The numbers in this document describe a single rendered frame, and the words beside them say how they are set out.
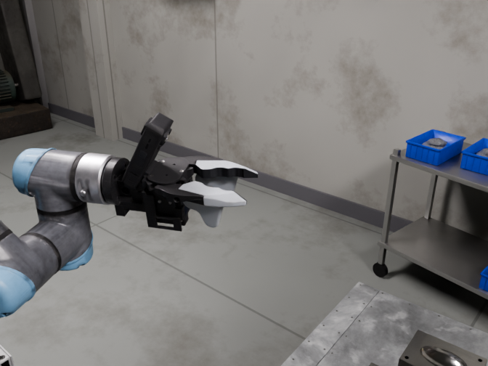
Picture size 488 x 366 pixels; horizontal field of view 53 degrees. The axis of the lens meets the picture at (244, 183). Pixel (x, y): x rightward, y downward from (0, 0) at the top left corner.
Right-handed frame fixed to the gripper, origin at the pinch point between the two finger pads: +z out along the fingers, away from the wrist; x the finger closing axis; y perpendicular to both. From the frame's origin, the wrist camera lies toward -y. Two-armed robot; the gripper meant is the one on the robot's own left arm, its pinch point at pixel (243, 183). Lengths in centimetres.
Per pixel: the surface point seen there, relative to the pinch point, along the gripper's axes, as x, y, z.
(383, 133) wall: -248, 112, 30
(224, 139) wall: -304, 157, -99
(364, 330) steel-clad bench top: -42, 72, 22
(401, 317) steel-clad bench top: -50, 73, 32
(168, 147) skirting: -331, 187, -165
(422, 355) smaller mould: -31, 65, 35
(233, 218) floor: -220, 177, -69
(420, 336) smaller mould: -37, 65, 35
